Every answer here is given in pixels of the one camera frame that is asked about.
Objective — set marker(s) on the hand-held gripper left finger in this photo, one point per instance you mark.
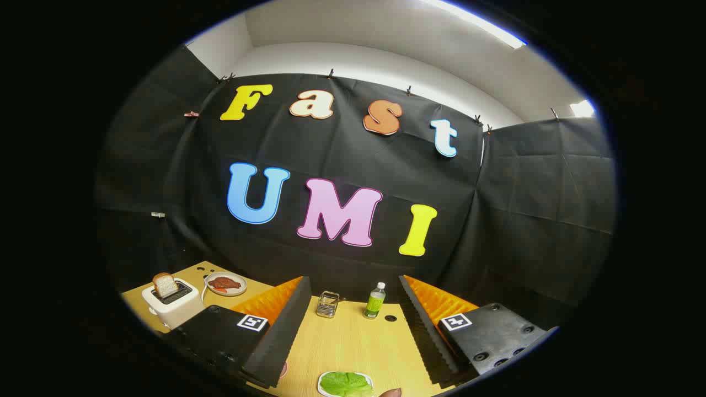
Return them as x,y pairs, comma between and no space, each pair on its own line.
281,336

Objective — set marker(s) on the white bread slice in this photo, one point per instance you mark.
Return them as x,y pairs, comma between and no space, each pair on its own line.
164,285

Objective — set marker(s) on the green lettuce leaf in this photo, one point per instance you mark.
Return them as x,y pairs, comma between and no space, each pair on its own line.
345,385

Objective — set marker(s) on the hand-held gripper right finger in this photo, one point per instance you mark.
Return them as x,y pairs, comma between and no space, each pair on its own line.
424,331

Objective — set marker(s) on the square white plate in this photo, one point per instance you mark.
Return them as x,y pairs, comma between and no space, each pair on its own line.
320,387

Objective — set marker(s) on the black backdrop cloth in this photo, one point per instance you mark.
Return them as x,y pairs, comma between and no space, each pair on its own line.
331,149

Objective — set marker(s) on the white toaster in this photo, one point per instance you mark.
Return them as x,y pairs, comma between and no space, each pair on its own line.
176,311

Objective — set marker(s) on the ceiling light panel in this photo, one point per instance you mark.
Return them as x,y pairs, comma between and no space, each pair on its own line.
583,108

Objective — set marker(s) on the small oval white plate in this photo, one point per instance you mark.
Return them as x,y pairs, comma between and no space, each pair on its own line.
238,291

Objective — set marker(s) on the green label plastic bottle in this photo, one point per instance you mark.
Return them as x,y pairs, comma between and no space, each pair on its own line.
374,303

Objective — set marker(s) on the brown meat slice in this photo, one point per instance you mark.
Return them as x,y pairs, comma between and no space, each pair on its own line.
223,283

